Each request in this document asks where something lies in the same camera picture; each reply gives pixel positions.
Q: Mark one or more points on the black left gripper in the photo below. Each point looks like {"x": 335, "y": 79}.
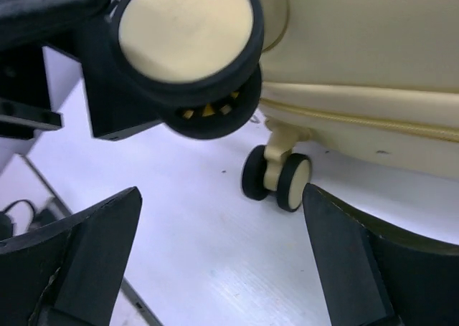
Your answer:
{"x": 117, "y": 109}

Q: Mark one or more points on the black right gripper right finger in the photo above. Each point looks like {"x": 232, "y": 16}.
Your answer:
{"x": 375, "y": 273}

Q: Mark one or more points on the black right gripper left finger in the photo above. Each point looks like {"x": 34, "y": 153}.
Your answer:
{"x": 69, "y": 272}

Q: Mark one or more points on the pale yellow hard-shell suitcase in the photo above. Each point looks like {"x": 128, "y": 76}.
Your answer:
{"x": 376, "y": 80}

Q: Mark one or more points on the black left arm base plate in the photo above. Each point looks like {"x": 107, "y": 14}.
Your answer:
{"x": 22, "y": 216}

